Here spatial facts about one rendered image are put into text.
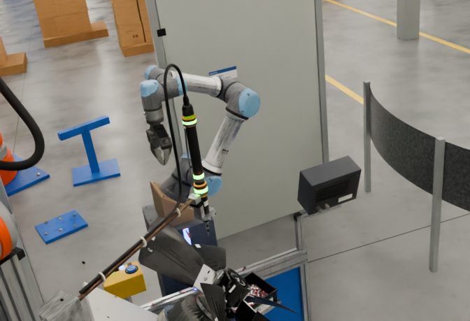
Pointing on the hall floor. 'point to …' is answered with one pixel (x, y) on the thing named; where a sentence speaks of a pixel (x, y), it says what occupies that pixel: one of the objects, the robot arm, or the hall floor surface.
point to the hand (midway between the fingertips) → (164, 163)
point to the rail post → (305, 292)
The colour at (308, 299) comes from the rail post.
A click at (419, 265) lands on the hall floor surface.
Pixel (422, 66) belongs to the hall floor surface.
